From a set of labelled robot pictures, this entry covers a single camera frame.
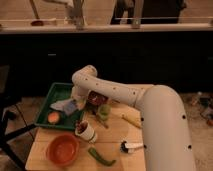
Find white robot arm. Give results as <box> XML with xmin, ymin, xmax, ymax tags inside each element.
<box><xmin>72</xmin><ymin>65</ymin><xmax>196</xmax><ymax>171</ymax></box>

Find green plastic tray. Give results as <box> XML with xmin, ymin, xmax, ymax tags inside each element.
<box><xmin>35</xmin><ymin>82</ymin><xmax>83</xmax><ymax>131</ymax></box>

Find dark red bowl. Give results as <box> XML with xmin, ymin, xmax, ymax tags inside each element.
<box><xmin>88</xmin><ymin>91</ymin><xmax>108</xmax><ymax>106</ymax></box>

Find wooden table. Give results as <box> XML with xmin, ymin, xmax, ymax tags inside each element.
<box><xmin>25</xmin><ymin>101</ymin><xmax>146</xmax><ymax>171</ymax></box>

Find black chair frame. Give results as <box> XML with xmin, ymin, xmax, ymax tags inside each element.
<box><xmin>0</xmin><ymin>64</ymin><xmax>37</xmax><ymax>171</ymax></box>

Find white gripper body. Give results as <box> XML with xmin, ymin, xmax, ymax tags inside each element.
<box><xmin>71</xmin><ymin>86</ymin><xmax>89</xmax><ymax>110</ymax></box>

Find orange round fruit toy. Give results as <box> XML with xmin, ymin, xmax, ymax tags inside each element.
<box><xmin>47</xmin><ymin>112</ymin><xmax>60</xmax><ymax>124</ymax></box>

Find white cup with contents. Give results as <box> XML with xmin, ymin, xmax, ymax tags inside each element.
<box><xmin>75</xmin><ymin>120</ymin><xmax>98</xmax><ymax>143</ymax></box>

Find orange plastic bowl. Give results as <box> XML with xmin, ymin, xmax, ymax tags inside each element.
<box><xmin>46</xmin><ymin>134</ymin><xmax>79</xmax><ymax>167</ymax></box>

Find green small cup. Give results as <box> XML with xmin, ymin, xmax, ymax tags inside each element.
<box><xmin>98</xmin><ymin>104</ymin><xmax>111</xmax><ymax>121</ymax></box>

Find white handled brush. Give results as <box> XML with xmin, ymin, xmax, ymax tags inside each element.
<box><xmin>120</xmin><ymin>141</ymin><xmax>144</xmax><ymax>154</ymax></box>

